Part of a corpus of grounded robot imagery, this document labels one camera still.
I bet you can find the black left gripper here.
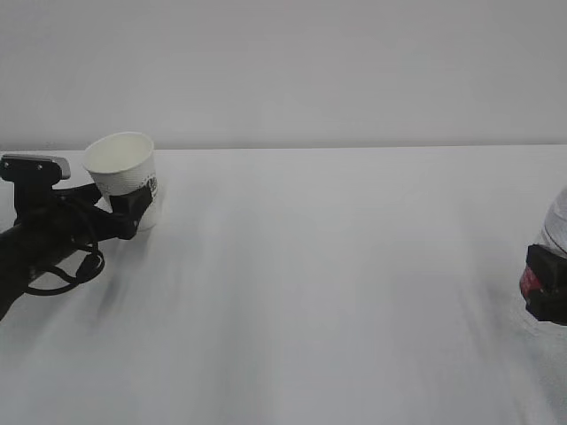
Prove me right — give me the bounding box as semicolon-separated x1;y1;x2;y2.
50;183;152;245

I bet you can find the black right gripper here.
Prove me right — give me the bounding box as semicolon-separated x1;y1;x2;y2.
525;244;566;326

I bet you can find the white paper cup green logo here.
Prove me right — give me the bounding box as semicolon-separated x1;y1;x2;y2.
83;132;159;230

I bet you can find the Nongfu Spring water bottle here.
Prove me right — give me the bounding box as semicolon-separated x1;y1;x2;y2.
520;187;566;298

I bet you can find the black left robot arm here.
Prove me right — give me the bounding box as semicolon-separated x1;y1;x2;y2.
1;183;152;316

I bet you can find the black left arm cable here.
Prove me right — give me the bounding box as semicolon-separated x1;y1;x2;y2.
24;201;106;297

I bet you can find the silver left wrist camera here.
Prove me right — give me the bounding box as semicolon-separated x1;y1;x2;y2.
1;154;71;185

